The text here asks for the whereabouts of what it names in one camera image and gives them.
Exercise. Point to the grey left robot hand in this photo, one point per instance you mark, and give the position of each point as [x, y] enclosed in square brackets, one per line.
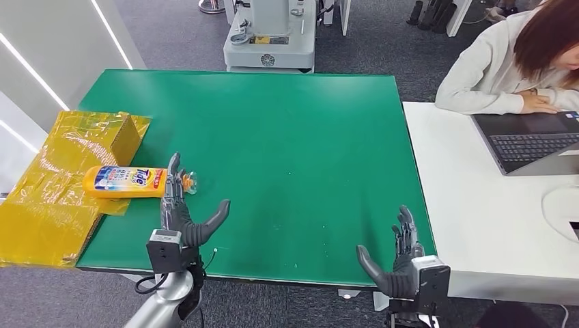
[185, 226]

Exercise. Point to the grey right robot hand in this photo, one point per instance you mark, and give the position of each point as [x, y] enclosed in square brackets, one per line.
[398, 283]

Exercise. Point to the orange detergent bottle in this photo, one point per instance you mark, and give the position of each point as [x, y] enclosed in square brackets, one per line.
[122, 181]

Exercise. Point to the white desk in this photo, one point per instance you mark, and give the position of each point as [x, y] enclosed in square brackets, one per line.
[475, 203]

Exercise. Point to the yellow taped cardboard box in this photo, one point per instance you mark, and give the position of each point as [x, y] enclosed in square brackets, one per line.
[49, 212]

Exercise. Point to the green topped table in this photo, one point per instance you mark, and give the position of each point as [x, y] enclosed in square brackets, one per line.
[294, 136]

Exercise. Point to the round white object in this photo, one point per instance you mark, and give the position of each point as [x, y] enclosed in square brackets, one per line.
[558, 208]

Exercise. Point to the grey laptop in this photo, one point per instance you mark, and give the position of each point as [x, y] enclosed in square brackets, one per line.
[524, 145]

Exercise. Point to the grey wheeled machine base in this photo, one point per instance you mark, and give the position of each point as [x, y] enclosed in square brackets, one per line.
[271, 50]

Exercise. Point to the chrome stand base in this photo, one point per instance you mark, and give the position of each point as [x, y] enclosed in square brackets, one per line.
[210, 7]

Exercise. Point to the person's hand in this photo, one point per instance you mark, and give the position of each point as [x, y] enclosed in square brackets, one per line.
[538, 105]

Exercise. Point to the person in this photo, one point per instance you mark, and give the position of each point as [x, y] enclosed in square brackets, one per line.
[479, 68]

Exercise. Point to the black chair legs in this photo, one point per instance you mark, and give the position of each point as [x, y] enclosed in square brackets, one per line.
[429, 16]

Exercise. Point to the white board panel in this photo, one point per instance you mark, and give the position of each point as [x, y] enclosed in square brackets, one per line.
[457, 18]

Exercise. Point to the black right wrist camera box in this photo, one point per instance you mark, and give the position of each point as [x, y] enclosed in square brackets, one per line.
[432, 283]

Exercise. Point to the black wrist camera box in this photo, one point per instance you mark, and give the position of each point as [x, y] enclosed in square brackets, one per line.
[164, 253]
[432, 283]

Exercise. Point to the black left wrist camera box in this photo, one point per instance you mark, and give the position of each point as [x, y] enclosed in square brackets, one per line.
[164, 253]

